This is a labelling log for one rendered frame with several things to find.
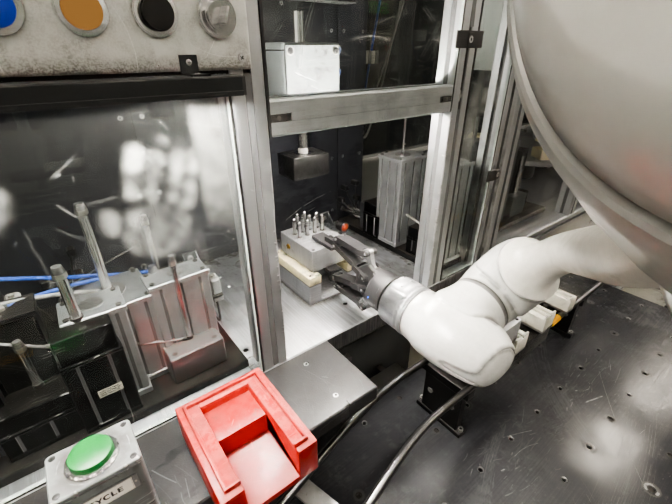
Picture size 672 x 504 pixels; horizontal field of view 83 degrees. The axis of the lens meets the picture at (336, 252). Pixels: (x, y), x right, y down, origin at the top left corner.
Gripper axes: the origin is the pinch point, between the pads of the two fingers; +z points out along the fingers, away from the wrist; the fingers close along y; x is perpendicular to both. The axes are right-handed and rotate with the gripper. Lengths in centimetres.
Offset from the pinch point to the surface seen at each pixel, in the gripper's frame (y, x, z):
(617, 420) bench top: -31, -40, -52
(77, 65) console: 37, 38, -14
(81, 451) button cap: 3, 48, -24
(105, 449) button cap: 3, 46, -25
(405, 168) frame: 13.4, -26.3, 3.4
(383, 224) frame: -2.7, -24.8, 7.6
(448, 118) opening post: 27.9, -18.0, -12.6
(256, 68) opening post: 36.4, 20.2, -12.8
